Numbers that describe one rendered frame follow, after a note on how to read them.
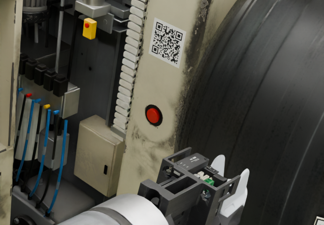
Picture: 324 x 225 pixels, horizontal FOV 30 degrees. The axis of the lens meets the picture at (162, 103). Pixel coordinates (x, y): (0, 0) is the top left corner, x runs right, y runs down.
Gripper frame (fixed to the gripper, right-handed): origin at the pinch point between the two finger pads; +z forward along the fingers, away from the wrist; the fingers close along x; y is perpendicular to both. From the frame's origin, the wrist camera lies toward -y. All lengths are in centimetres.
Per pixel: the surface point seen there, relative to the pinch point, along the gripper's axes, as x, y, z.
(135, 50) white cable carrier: 41, -1, 30
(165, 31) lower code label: 34.1, 5.6, 27.8
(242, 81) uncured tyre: 7.9, 10.0, 9.7
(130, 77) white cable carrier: 41, -8, 31
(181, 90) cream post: 28.3, -4.2, 29.1
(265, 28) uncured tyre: 8.8, 17.2, 13.4
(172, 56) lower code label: 31.5, 1.6, 28.3
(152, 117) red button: 33.4, -12.5, 29.6
